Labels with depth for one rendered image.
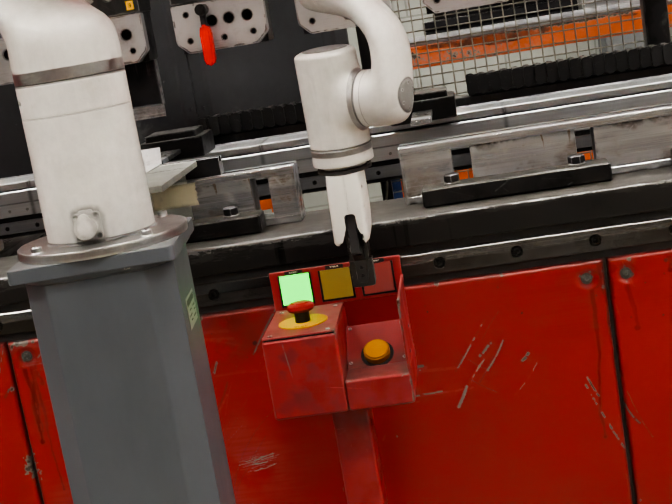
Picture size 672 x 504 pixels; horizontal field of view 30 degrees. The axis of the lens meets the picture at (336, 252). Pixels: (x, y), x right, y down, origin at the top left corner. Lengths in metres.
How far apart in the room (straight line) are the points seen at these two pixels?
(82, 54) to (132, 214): 0.18
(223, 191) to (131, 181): 0.73
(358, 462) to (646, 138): 0.70
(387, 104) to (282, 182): 0.49
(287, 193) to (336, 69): 0.46
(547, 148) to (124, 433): 0.95
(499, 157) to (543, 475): 0.52
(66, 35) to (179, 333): 0.34
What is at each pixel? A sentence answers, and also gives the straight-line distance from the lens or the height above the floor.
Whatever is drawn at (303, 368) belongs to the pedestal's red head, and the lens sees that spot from 1.76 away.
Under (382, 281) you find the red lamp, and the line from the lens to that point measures 1.87.
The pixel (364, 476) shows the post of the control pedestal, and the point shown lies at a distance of 1.86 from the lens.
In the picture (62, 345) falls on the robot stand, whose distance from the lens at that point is 1.38.
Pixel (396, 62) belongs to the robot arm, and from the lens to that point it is 1.64.
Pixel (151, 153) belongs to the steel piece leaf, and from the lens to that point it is 2.15.
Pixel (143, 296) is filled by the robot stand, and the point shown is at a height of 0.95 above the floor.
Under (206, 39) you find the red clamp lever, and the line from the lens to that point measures 2.02.
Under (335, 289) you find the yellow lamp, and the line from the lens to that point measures 1.88.
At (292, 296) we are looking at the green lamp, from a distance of 1.89.
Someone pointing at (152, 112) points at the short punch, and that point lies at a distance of 2.13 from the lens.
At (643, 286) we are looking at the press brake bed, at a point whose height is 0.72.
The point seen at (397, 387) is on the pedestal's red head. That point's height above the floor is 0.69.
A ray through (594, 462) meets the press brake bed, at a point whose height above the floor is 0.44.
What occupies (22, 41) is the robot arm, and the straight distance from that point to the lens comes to 1.37.
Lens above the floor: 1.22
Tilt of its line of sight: 11 degrees down
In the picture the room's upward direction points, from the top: 10 degrees counter-clockwise
